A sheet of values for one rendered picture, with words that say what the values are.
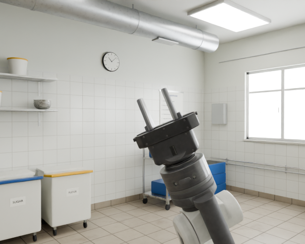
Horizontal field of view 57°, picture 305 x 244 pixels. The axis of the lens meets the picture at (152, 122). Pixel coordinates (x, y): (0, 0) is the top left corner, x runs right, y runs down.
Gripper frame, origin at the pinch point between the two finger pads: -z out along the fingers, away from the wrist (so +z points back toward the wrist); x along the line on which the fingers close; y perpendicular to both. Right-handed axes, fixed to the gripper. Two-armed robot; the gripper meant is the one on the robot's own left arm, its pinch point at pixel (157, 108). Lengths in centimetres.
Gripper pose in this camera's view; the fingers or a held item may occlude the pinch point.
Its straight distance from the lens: 51.9
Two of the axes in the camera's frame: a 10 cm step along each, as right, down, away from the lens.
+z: 4.0, 9.1, 0.7
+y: -1.5, 1.4, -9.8
